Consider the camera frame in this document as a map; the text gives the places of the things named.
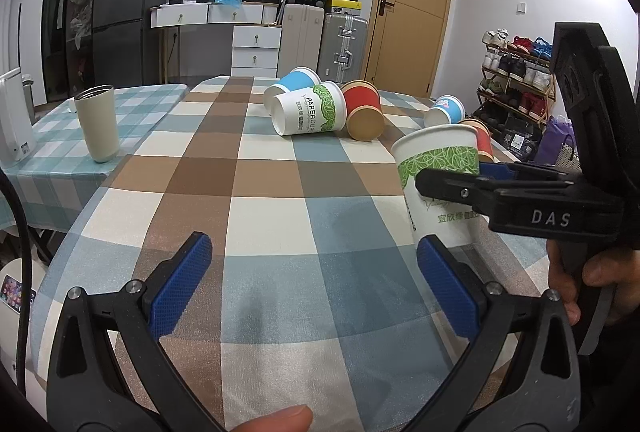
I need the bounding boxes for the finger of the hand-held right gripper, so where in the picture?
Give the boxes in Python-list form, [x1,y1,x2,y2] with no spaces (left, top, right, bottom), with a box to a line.
[414,167,502,213]
[478,161,583,187]

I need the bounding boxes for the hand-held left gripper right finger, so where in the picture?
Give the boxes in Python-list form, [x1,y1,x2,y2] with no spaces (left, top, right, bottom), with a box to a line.
[404,234,582,432]

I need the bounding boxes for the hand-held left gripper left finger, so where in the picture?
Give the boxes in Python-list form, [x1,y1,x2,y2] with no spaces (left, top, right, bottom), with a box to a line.
[47,232,227,432]

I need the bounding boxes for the white green-leaf paper cup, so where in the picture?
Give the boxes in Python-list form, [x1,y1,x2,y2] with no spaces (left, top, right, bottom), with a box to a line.
[391,124,482,251]
[272,80,348,138]

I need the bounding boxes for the red white paper cup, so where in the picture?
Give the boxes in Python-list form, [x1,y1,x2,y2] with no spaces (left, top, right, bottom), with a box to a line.
[457,118,497,163]

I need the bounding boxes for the blue cartoon paper cup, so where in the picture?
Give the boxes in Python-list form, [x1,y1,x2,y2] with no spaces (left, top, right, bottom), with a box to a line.
[424,95,466,129]

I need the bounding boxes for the red brown paper cup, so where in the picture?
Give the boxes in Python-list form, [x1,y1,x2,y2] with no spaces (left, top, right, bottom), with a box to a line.
[341,80,386,142]

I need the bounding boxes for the blue white paper cup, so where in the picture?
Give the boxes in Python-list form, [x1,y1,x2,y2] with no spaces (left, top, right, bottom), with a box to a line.
[263,67,322,113]

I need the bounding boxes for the person's right hand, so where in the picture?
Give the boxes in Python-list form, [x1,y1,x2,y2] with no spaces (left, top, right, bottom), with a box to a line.
[546,239,640,328]

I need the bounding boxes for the person's left hand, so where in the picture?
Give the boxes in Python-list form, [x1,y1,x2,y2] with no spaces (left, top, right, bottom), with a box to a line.
[234,404,314,432]

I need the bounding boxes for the purple bag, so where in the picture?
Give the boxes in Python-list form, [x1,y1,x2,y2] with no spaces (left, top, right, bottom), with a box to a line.
[537,116,577,165]

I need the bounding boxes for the wooden shoe rack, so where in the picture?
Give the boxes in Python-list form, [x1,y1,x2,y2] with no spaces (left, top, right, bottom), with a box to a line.
[474,30,559,129]

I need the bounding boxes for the rows of shoes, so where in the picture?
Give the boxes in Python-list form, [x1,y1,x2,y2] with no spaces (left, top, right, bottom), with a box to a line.
[476,29,557,123]

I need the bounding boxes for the white device with screen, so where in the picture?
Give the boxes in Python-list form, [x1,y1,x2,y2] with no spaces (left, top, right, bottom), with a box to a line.
[0,256,39,315]

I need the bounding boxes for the beige steel tumbler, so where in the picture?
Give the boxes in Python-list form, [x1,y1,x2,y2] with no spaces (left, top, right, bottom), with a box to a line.
[74,84,120,164]

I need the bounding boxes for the silver suitcase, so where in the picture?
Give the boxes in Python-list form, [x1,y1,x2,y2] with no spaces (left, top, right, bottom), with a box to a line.
[319,11,370,83]

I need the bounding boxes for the wooden door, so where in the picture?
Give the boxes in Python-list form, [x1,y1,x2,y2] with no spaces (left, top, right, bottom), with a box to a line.
[364,0,459,98]

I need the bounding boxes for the teal checked tablecloth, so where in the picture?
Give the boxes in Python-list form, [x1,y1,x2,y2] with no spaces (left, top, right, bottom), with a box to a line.
[0,82,191,233]

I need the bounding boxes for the beige suitcase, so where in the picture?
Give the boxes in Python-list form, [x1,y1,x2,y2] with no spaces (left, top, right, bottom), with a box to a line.
[279,2,326,78]

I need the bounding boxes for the white appliance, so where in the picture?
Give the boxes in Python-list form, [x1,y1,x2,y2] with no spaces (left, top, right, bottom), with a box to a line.
[0,67,37,163]

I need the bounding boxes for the white drawer chest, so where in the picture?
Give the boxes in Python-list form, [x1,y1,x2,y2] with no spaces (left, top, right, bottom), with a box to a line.
[230,24,282,79]

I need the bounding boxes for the white dressing table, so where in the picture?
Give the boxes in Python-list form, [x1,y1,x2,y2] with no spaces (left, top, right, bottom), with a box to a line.
[149,0,282,85]

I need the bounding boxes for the dark grey refrigerator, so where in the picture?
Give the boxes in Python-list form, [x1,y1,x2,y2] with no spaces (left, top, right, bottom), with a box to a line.
[90,0,177,89]

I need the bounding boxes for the dark glass-door cabinet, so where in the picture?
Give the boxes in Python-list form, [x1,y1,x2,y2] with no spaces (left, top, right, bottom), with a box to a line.
[42,0,109,106]

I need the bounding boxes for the black cable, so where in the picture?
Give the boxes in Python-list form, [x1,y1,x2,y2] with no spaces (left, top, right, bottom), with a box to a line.
[0,171,37,395]

